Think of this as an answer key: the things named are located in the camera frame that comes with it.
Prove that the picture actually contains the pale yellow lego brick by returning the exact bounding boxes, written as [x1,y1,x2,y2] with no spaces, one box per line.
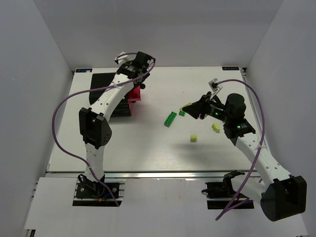
[190,134,198,142]

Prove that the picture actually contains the long green lego brick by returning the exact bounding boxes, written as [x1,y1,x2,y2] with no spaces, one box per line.
[164,112,177,127]

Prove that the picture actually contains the right blue corner label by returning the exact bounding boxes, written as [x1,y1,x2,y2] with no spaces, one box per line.
[222,66,239,71]

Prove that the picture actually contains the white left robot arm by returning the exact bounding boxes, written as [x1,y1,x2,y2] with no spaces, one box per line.
[79,51,156,193]

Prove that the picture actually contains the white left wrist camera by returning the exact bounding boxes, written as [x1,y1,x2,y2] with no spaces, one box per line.
[114,51,133,66]

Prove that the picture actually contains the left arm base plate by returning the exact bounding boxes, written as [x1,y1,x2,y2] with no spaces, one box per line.
[72,175,125,207]

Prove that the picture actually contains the pink top drawer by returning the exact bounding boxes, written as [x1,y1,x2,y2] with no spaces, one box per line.
[127,85,144,103]

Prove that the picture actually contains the blue corner label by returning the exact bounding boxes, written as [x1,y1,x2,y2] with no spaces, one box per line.
[222,66,239,71]
[75,68,92,73]

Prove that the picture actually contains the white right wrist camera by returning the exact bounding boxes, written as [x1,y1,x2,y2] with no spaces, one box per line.
[208,78,223,93]

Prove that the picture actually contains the pale yellow studded lego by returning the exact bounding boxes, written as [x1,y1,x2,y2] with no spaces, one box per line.
[212,122,221,133]

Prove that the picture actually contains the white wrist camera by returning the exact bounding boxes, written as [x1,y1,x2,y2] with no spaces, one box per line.
[114,51,133,66]
[208,78,223,93]

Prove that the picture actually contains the left blue corner label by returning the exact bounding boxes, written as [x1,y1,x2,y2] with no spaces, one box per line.
[75,68,92,73]

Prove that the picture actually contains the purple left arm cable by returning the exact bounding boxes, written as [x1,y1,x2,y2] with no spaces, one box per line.
[53,51,157,207]

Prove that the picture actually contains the aluminium table frame rail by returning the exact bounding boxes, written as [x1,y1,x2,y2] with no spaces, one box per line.
[44,68,281,181]

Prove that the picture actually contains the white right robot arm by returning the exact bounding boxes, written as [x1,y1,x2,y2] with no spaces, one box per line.
[182,92,307,222]

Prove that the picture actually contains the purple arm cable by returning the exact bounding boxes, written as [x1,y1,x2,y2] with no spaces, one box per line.
[215,79,265,221]
[53,51,157,207]

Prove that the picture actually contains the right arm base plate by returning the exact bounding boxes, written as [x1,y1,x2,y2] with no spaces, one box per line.
[201,182,254,210]

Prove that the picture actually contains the black pink drawer cabinet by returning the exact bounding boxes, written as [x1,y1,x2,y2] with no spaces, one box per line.
[89,73,136,120]

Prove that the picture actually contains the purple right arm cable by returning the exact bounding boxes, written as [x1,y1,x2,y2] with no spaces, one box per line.
[215,79,265,221]

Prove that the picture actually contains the green upturned lego brick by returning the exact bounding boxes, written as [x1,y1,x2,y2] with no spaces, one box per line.
[179,102,192,110]

